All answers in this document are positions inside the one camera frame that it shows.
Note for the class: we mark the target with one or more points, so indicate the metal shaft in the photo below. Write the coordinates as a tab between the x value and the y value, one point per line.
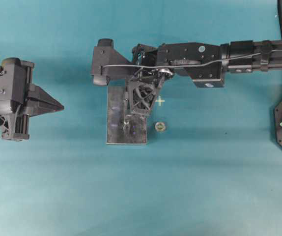
126	126
126	100

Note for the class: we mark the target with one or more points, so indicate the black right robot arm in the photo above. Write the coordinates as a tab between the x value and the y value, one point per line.
205	64

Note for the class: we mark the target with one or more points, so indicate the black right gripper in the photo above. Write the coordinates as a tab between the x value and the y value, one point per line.
141	95

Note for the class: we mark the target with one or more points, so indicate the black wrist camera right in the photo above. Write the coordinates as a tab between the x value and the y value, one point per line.
104	54

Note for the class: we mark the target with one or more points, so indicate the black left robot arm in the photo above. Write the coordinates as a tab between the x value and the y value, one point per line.
20	99

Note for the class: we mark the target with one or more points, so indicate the lower metal shaft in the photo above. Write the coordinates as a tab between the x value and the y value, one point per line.
126	126

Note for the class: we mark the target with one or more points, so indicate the upper metal shaft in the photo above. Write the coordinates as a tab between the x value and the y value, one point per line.
126	100

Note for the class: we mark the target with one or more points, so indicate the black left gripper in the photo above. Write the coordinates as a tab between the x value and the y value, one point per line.
15	79

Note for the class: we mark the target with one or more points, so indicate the grey metal base block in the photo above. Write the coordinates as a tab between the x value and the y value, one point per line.
116	113

